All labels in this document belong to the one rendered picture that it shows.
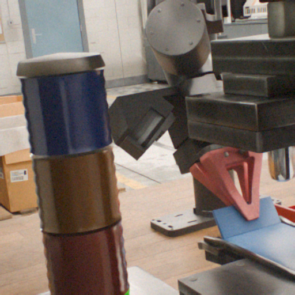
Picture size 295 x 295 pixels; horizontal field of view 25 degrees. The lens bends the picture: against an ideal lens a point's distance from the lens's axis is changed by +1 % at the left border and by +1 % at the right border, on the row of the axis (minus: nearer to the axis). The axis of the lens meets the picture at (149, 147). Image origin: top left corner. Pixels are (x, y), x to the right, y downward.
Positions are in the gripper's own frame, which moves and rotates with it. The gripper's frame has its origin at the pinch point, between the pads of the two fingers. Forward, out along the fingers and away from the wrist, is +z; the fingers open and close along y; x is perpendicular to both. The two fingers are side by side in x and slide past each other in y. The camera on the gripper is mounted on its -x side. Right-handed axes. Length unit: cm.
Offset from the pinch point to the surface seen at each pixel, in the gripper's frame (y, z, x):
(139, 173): -405, -113, 183
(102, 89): 32.0, -2.3, -25.7
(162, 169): -402, -111, 203
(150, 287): -11.3, 3.2, -8.0
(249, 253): 4.5, 4.2, -4.5
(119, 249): 28.5, 4.1, -25.9
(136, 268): -16.5, 0.2, -6.6
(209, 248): -0.6, 2.2, -5.3
